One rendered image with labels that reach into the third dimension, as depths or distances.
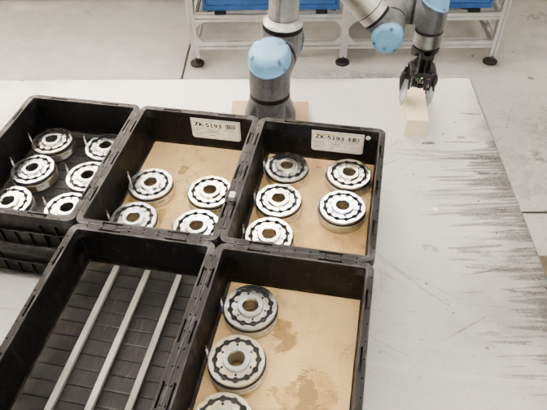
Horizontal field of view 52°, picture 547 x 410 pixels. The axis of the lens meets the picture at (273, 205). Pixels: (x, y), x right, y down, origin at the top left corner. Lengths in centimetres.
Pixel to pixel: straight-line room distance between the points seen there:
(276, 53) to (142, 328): 82
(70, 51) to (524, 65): 263
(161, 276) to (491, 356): 69
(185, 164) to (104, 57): 221
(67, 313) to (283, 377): 44
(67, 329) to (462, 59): 280
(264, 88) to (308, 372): 82
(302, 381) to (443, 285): 46
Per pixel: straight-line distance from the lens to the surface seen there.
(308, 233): 123
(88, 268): 124
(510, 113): 313
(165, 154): 145
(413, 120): 167
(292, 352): 106
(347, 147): 137
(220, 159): 141
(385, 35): 144
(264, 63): 154
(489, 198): 157
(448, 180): 159
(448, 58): 347
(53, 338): 117
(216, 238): 110
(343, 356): 106
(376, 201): 117
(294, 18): 165
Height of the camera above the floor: 176
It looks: 46 degrees down
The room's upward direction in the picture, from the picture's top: 2 degrees counter-clockwise
